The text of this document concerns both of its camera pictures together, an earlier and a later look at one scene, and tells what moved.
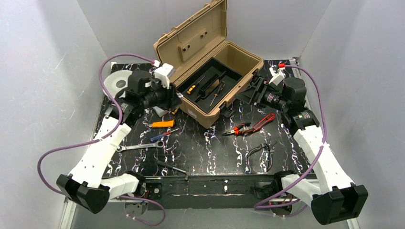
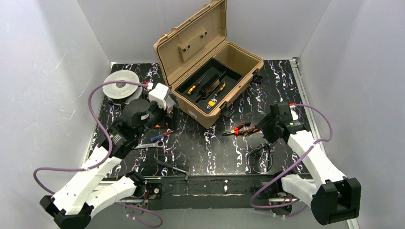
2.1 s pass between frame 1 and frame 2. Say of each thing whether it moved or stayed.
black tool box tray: stayed
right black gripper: moved
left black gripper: moved
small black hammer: stayed
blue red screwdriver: stayed
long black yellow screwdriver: stayed
